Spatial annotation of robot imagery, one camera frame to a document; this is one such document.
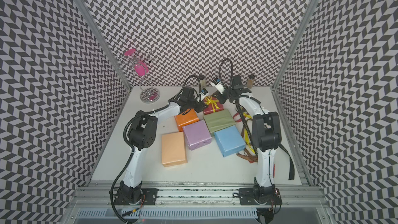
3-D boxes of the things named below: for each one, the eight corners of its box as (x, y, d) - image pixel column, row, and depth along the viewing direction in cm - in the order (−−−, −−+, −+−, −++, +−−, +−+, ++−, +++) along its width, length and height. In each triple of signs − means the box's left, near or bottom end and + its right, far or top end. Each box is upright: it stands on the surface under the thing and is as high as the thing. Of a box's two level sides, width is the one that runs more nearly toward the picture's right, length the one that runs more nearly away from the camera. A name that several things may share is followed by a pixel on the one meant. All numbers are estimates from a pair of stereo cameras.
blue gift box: (224, 158, 86) (225, 152, 80) (214, 138, 94) (215, 131, 87) (244, 150, 89) (248, 143, 83) (234, 131, 97) (236, 124, 90)
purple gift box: (190, 152, 87) (189, 147, 81) (183, 132, 95) (182, 126, 89) (212, 143, 90) (213, 138, 85) (204, 125, 98) (204, 119, 93)
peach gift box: (164, 168, 82) (162, 165, 78) (163, 138, 93) (161, 134, 89) (187, 163, 84) (186, 160, 80) (183, 134, 95) (182, 130, 91)
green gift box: (211, 138, 92) (211, 131, 86) (204, 120, 100) (204, 113, 94) (237, 129, 96) (239, 122, 90) (228, 113, 104) (229, 105, 98)
